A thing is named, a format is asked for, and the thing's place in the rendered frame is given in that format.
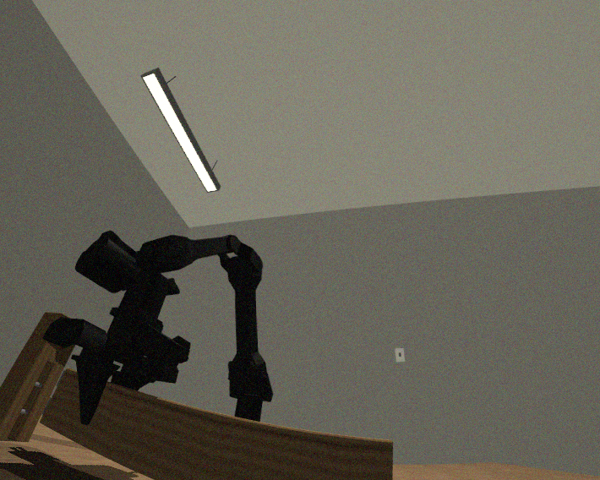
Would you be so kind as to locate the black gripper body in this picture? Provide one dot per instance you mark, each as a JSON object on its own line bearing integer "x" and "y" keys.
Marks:
{"x": 100, "y": 344}

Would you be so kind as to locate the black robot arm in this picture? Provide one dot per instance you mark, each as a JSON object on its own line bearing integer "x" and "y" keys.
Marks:
{"x": 112, "y": 264}

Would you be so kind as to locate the dark brown wooden post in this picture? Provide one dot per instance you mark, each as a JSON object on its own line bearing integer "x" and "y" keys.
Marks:
{"x": 30, "y": 382}

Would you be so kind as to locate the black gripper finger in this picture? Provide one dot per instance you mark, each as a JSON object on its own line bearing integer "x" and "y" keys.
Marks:
{"x": 93, "y": 373}
{"x": 132, "y": 381}

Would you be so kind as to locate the brown wooden rail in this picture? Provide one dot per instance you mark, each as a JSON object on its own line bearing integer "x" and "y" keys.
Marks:
{"x": 165, "y": 440}

